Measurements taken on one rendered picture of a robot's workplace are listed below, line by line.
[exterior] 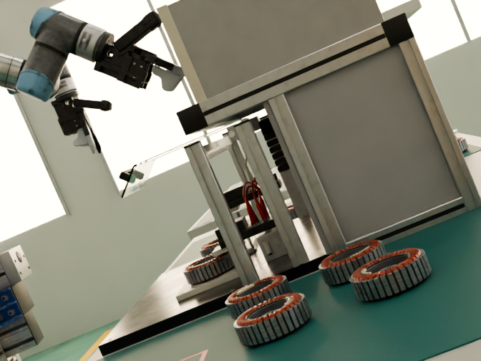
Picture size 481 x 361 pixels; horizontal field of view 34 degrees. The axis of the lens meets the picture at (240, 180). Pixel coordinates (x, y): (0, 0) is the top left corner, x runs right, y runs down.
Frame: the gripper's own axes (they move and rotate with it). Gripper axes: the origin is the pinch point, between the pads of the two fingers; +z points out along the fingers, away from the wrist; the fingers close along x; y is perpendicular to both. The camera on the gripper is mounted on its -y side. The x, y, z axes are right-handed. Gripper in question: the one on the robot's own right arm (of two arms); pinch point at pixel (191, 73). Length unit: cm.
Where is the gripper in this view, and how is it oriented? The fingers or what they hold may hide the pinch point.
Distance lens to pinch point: 167.3
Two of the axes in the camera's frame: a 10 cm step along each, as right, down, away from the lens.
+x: -0.9, 1.0, -9.9
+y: -3.8, 9.2, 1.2
